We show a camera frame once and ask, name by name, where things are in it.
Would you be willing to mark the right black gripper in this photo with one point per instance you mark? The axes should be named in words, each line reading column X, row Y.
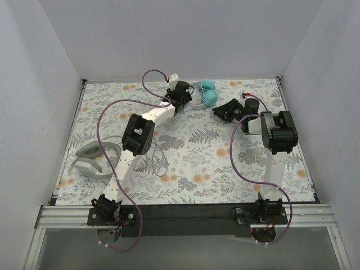
column 226, row 110

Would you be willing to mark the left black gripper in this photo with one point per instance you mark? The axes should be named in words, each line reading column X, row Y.
column 181, row 102

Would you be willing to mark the teal white headphones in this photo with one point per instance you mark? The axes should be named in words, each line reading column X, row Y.
column 204, row 94

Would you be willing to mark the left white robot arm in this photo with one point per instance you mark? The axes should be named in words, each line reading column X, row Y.
column 136, row 142

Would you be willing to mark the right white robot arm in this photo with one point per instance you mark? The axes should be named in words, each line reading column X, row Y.
column 279, row 137

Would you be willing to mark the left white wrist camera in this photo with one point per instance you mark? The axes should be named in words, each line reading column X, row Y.
column 172, row 81

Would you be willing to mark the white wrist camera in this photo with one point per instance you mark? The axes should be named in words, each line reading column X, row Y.
column 246, row 95
column 172, row 81

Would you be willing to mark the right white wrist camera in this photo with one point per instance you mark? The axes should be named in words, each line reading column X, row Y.
column 246, row 95

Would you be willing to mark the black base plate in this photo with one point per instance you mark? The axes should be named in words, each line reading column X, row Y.
column 191, row 219

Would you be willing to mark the aluminium frame rail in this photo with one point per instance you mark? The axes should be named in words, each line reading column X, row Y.
column 58, row 232

